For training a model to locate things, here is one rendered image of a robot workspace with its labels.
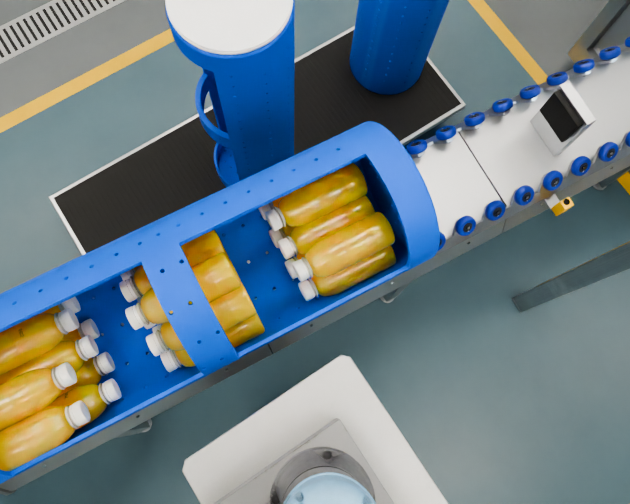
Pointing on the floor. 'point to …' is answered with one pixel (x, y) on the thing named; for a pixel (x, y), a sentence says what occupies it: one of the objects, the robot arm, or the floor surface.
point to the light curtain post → (588, 272)
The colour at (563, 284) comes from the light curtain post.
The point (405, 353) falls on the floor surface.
